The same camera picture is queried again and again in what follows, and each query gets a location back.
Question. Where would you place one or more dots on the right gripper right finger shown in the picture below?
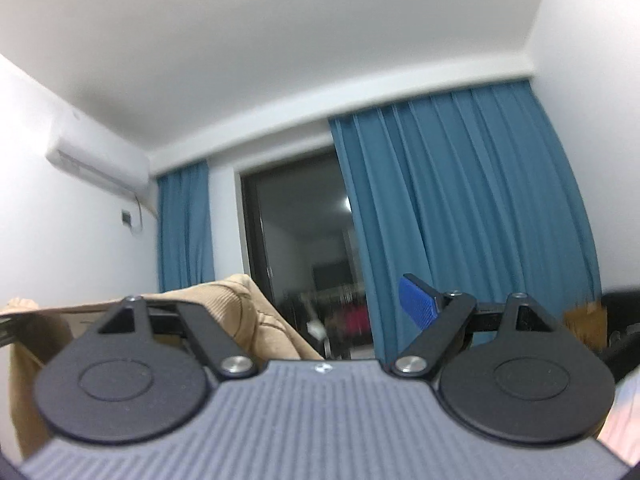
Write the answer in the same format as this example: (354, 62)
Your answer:
(447, 322)

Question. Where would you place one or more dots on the blue curtain left panel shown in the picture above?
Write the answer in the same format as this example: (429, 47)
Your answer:
(184, 244)

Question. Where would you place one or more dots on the person's hand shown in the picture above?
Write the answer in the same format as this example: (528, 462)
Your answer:
(20, 304)

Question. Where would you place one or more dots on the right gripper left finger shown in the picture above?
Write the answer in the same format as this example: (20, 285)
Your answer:
(207, 340)

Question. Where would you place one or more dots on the blue curtain right panel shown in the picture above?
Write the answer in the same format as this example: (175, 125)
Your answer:
(469, 190)

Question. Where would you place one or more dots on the tan beige garment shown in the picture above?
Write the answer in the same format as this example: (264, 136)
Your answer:
(236, 302)

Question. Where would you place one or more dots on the dark glass window door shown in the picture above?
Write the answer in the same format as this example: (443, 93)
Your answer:
(303, 253)

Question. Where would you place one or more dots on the brown cardboard box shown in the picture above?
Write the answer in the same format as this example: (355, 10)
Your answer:
(589, 324)

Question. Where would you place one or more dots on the blue curtain panel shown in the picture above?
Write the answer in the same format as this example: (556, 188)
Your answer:
(469, 190)
(184, 244)

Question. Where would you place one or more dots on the wall socket with plug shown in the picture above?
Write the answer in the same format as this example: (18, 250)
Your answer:
(133, 223)

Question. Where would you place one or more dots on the white wall air conditioner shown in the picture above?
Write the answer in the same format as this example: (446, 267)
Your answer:
(90, 151)

